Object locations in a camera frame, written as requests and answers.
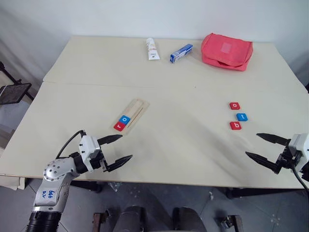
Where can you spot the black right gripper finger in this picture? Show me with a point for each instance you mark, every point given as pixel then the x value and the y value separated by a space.
pixel 262 160
pixel 272 139

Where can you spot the wooden letter tray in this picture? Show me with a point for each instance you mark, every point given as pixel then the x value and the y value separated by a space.
pixel 137 106

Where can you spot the white tube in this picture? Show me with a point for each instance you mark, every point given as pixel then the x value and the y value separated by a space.
pixel 152 52

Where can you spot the red fabric pouch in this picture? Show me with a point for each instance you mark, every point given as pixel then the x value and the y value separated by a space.
pixel 224 53

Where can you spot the red letter tile b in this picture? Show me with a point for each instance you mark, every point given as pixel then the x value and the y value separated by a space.
pixel 235 125

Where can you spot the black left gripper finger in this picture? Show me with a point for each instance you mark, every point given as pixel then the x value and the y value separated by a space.
pixel 111 139
pixel 118 164

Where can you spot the black tablet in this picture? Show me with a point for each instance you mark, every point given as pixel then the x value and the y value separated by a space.
pixel 14 93

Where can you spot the blue and white box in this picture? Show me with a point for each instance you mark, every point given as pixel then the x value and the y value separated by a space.
pixel 179 54

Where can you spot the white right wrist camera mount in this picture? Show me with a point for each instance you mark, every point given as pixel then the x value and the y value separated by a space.
pixel 298 141

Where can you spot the red letter tile r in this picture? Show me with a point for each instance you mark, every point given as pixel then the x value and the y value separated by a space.
pixel 119 126

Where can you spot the red letter tile o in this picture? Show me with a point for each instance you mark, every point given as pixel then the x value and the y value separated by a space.
pixel 234 105

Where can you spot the dark rounded shape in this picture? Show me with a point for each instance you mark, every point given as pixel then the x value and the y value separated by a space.
pixel 188 221
pixel 130 220

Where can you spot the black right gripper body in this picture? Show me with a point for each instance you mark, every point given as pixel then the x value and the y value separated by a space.
pixel 286 158

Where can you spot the blue letter tile o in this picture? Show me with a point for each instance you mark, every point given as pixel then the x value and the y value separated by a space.
pixel 124 119

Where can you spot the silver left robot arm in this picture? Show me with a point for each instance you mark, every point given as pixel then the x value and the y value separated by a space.
pixel 53 174

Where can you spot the black tripod stand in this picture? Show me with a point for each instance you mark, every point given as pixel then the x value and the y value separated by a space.
pixel 2 67

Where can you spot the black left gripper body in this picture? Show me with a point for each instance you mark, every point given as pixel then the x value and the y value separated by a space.
pixel 96 163

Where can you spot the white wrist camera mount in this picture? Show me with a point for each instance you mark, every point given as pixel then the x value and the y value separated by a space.
pixel 298 141
pixel 88 145

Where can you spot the blue letter tile t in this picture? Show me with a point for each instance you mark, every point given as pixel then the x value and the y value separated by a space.
pixel 242 117

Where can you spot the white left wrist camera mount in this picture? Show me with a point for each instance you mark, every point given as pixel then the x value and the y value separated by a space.
pixel 88 145

